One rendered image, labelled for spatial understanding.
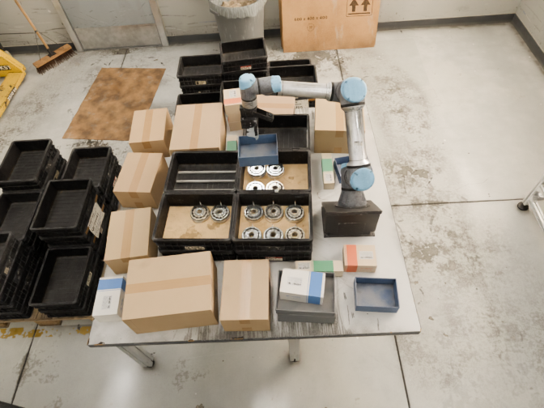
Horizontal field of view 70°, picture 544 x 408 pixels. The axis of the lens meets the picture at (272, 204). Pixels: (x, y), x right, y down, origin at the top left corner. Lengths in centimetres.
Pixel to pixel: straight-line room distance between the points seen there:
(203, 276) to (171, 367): 99
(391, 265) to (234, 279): 82
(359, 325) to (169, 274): 94
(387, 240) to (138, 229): 133
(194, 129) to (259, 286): 111
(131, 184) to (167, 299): 79
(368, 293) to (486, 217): 158
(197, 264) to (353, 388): 126
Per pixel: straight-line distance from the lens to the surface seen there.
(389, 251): 219
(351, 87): 191
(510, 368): 294
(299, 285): 184
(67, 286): 292
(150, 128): 267
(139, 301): 194
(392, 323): 203
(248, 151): 208
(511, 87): 462
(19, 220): 326
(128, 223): 223
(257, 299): 186
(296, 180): 224
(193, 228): 213
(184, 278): 192
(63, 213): 297
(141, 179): 239
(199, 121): 255
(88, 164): 334
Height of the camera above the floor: 258
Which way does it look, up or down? 54 degrees down
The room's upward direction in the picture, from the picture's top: 6 degrees counter-clockwise
